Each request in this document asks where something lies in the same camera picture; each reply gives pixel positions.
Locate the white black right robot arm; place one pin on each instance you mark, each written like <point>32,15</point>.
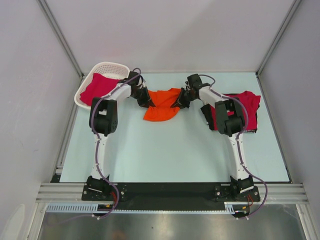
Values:
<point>231,118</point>

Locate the orange t shirt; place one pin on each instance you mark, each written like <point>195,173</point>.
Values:
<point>162,109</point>

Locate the white slotted cable duct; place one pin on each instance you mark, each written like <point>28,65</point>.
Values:
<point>101,208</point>

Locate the magenta t shirt stack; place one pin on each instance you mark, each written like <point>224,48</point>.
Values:
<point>250,110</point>

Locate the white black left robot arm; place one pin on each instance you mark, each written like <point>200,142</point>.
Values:
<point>103,122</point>

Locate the magenta t shirt in basket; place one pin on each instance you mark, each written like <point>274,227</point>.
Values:
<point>98,87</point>

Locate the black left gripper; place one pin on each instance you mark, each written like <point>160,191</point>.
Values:
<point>146,101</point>

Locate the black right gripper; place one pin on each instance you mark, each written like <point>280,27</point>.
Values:
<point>181,102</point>

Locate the white perforated plastic basket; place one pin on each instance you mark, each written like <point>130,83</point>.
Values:
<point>110,70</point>

